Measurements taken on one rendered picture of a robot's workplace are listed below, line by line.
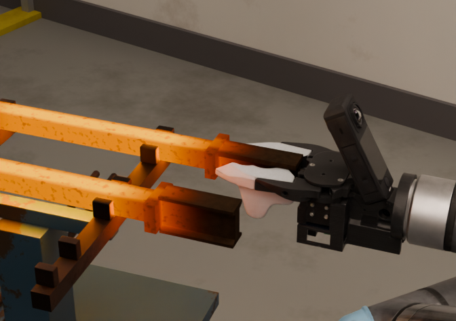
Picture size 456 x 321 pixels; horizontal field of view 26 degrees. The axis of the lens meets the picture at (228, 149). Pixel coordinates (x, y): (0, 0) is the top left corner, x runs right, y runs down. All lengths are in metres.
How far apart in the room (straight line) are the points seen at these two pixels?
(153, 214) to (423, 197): 0.28
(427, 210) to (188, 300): 0.41
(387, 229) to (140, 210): 0.27
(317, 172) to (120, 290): 0.39
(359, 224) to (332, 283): 1.51
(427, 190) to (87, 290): 0.52
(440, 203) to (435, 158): 2.15
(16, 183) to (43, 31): 3.03
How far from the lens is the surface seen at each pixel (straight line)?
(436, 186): 1.04
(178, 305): 1.31
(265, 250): 2.69
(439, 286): 1.07
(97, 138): 1.15
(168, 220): 1.02
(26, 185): 1.07
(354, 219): 1.08
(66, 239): 0.97
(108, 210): 1.02
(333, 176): 1.06
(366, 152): 1.03
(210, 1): 3.63
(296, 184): 1.05
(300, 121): 3.34
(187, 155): 1.11
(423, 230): 1.04
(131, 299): 1.32
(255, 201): 1.08
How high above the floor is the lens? 1.56
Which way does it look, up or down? 30 degrees down
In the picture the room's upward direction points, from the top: straight up
